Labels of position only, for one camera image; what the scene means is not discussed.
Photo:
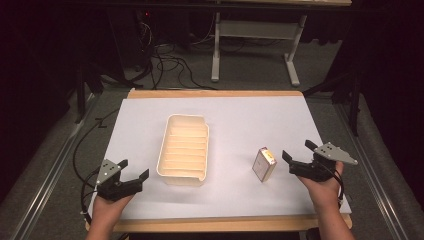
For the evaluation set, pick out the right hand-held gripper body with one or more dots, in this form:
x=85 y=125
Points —
x=320 y=163

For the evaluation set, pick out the small white and yellow box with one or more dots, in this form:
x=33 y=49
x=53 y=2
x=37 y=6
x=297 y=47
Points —
x=264 y=164

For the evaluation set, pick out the black metal stand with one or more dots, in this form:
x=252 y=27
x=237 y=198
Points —
x=346 y=90
x=86 y=86

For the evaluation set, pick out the grey floor rail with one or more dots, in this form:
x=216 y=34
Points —
x=370 y=166
x=50 y=173

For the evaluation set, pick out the cream ridged plastic tray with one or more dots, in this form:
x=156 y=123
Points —
x=184 y=150

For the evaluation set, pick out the person's right hand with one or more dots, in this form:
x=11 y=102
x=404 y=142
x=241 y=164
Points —
x=322 y=191

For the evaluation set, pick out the person's left hand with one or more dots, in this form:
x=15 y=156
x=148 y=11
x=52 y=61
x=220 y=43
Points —
x=108 y=206

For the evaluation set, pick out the white metal table frame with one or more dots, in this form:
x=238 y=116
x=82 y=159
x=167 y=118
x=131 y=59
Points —
x=256 y=36

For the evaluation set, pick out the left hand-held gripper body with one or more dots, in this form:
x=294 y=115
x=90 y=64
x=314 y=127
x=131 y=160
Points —
x=111 y=186

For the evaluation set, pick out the white paper sheet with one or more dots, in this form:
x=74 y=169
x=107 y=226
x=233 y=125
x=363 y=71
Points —
x=233 y=133

